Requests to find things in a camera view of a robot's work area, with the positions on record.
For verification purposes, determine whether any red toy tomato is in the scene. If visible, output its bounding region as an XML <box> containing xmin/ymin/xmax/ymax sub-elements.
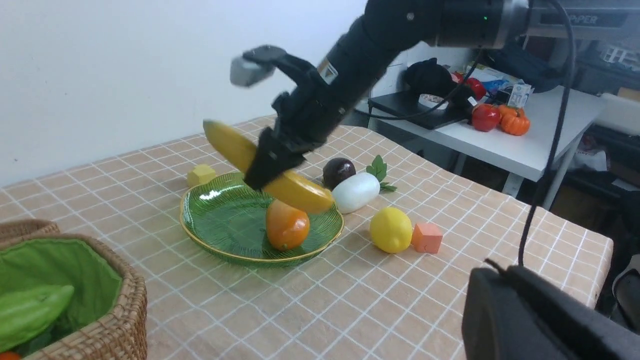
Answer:
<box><xmin>470</xmin><ymin>104</ymin><xmax>502</xmax><ymax>132</ymax></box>

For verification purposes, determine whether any orange toy mango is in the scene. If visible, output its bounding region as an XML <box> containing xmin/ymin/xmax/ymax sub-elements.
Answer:
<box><xmin>265</xmin><ymin>199</ymin><xmax>310</xmax><ymax>252</ymax></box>

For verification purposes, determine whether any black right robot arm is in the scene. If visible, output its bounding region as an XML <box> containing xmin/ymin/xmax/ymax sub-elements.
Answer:
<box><xmin>230</xmin><ymin>0</ymin><xmax>639</xmax><ymax>190</ymax></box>

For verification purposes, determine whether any black tray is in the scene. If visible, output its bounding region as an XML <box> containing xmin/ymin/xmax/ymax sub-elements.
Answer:
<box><xmin>366</xmin><ymin>91</ymin><xmax>469</xmax><ymax>130</ymax></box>

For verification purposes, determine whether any small white carton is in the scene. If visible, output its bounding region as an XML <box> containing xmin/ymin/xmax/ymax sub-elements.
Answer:
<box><xmin>506</xmin><ymin>83</ymin><xmax>533</xmax><ymax>109</ymax></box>

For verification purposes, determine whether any yellow toy lemon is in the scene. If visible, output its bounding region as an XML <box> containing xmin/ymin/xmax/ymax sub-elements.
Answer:
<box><xmin>369</xmin><ymin>207</ymin><xmax>413</xmax><ymax>254</ymax></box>

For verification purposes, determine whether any orange toy carrot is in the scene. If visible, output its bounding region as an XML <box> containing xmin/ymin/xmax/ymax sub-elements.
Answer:
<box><xmin>0</xmin><ymin>351</ymin><xmax>22</xmax><ymax>360</ymax></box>

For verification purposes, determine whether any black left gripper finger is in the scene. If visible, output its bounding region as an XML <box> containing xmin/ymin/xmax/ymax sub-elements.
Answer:
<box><xmin>461</xmin><ymin>259</ymin><xmax>640</xmax><ymax>360</ymax></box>

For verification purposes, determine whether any green glass leaf plate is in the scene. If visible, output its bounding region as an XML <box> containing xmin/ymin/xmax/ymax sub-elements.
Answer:
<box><xmin>180</xmin><ymin>171</ymin><xmax>345</xmax><ymax>268</ymax></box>

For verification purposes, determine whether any yellow foam cube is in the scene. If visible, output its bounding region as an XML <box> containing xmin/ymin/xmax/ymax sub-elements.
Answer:
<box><xmin>186</xmin><ymin>164</ymin><xmax>217</xmax><ymax>188</ymax></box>

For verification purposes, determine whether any orange toy pumpkin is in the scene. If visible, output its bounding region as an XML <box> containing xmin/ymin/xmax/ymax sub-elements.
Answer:
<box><xmin>498</xmin><ymin>104</ymin><xmax>531</xmax><ymax>136</ymax></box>

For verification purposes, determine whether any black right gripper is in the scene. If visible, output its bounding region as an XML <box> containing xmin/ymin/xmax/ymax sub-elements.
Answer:
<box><xmin>244</xmin><ymin>64</ymin><xmax>351</xmax><ymax>191</ymax></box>

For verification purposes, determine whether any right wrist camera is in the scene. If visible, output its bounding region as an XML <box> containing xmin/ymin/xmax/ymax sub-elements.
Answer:
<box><xmin>230</xmin><ymin>44</ymin><xmax>315</xmax><ymax>88</ymax></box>

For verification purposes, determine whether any yellow toy banana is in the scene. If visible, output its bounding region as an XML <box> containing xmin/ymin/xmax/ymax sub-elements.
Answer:
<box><xmin>202</xmin><ymin>119</ymin><xmax>334</xmax><ymax>214</ymax></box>

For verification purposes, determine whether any white toy radish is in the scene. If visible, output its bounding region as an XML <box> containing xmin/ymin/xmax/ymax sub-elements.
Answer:
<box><xmin>332</xmin><ymin>172</ymin><xmax>394</xmax><ymax>215</ymax></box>

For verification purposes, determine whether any white side table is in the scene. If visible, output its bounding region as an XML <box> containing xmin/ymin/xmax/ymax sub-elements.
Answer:
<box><xmin>353</xmin><ymin>86</ymin><xmax>606</xmax><ymax>210</ymax></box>

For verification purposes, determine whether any orange foam cube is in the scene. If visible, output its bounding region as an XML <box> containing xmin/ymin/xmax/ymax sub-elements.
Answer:
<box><xmin>411</xmin><ymin>222</ymin><xmax>443</xmax><ymax>255</ymax></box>

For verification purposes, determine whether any black cloth bundle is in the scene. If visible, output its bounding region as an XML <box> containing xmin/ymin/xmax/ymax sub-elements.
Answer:
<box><xmin>402</xmin><ymin>58</ymin><xmax>478</xmax><ymax>110</ymax></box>

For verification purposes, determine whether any dark purple toy mangosteen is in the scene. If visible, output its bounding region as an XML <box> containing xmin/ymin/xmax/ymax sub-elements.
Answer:
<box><xmin>322</xmin><ymin>157</ymin><xmax>357</xmax><ymax>191</ymax></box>

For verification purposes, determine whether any red toy pepper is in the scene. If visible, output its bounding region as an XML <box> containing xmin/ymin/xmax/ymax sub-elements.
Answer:
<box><xmin>451</xmin><ymin>71</ymin><xmax>487</xmax><ymax>101</ymax></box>

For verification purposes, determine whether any woven wicker basket lid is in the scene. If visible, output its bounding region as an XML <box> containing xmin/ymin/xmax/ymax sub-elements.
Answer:
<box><xmin>0</xmin><ymin>218</ymin><xmax>60</xmax><ymax>242</ymax></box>

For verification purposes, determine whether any checkered beige tablecloth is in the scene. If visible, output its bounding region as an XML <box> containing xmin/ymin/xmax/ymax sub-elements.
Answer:
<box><xmin>0</xmin><ymin>114</ymin><xmax>614</xmax><ymax>360</ymax></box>

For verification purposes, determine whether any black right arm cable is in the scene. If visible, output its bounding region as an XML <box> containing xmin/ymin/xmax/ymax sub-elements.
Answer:
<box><xmin>367</xmin><ymin>0</ymin><xmax>577</xmax><ymax>267</ymax></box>

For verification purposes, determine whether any woven wicker basket green lining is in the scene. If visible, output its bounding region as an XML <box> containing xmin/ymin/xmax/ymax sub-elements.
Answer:
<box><xmin>1</xmin><ymin>234</ymin><xmax>148</xmax><ymax>360</ymax></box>

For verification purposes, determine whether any green toy bitter gourd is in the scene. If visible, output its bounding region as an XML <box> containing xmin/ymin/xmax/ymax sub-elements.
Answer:
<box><xmin>0</xmin><ymin>285</ymin><xmax>74</xmax><ymax>353</ymax></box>

